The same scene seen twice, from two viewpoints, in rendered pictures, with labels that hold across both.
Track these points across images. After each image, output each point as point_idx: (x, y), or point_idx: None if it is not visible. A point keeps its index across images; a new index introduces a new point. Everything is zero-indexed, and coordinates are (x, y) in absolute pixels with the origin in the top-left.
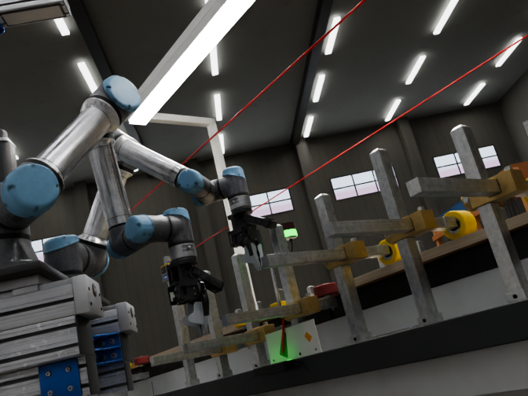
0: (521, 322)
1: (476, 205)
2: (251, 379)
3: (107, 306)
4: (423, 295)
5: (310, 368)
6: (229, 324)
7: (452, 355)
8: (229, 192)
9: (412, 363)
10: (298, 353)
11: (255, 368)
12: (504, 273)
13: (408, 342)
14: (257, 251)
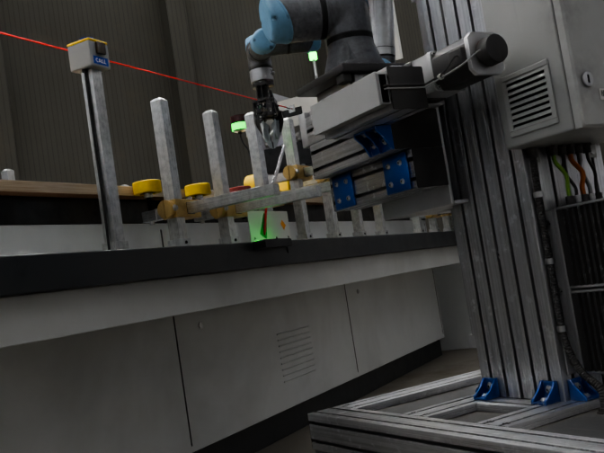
0: (370, 245)
1: None
2: (238, 252)
3: (306, 96)
4: (337, 219)
5: (290, 251)
6: None
7: (341, 259)
8: (270, 61)
9: (327, 261)
10: (275, 237)
11: (235, 242)
12: (360, 220)
13: (339, 245)
14: (269, 130)
